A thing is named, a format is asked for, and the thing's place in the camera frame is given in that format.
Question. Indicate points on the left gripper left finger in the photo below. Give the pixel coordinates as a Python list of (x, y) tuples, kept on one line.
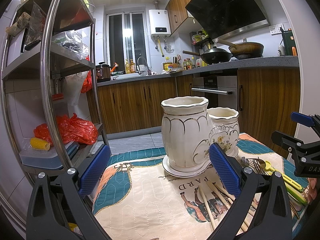
[(59, 207)]

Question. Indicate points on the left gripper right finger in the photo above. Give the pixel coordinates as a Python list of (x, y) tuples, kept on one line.
[(272, 218)]

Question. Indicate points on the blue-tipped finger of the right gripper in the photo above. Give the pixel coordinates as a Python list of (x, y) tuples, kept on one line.
[(302, 119)]

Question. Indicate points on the yellow green plastic utensil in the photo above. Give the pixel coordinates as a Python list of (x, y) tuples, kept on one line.
[(295, 189)]

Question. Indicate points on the wooden chopstick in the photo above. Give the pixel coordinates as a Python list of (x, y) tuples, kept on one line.
[(222, 194), (207, 208)]

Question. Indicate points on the wooden lower kitchen cabinets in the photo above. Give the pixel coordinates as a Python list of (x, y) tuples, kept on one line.
[(255, 101)]

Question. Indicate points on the kitchen window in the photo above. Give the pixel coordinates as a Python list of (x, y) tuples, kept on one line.
[(126, 41)]

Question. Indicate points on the person's right hand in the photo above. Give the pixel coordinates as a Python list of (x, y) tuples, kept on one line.
[(312, 191)]

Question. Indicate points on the gold metal fork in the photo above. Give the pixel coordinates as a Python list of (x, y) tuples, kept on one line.
[(258, 165)]

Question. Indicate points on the yellow corn cob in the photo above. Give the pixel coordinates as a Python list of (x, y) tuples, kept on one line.
[(39, 144)]

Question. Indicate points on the green knife block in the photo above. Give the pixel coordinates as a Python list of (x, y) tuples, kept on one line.
[(289, 43)]

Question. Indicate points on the built-in steel oven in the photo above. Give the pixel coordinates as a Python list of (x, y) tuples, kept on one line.
[(221, 91)]

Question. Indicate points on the red plastic bag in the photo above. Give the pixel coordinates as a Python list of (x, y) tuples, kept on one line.
[(71, 129)]

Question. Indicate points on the patterned quilted table mat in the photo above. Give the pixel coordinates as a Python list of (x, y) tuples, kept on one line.
[(137, 199)]

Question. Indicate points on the stainless steel storage rack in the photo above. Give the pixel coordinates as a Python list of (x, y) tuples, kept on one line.
[(48, 63)]

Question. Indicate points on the white ceramic double utensil holder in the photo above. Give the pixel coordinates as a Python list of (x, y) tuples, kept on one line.
[(188, 130)]

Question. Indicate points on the black range hood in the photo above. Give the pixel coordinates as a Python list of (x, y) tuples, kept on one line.
[(221, 17)]

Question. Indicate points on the yellow cooking oil bottle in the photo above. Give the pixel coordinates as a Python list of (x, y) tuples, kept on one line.
[(167, 64)]

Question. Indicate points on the wooden upper cabinet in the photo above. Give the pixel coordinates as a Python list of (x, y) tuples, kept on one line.
[(177, 13)]

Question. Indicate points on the dark electric pressure cooker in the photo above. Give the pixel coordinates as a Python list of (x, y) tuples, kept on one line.
[(103, 72)]

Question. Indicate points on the white water heater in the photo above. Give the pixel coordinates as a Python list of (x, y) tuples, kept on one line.
[(159, 22)]

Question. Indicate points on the chrome sink faucet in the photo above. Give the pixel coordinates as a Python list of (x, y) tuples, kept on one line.
[(142, 66)]

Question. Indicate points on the clear plastic bag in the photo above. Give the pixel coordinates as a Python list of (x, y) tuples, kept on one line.
[(72, 40)]

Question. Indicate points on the brown wok with handle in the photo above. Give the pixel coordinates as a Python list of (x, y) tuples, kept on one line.
[(243, 50)]

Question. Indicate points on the white wall socket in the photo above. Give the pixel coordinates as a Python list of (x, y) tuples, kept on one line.
[(276, 29)]

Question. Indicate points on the black wok with handle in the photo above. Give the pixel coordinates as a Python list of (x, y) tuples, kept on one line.
[(212, 56)]

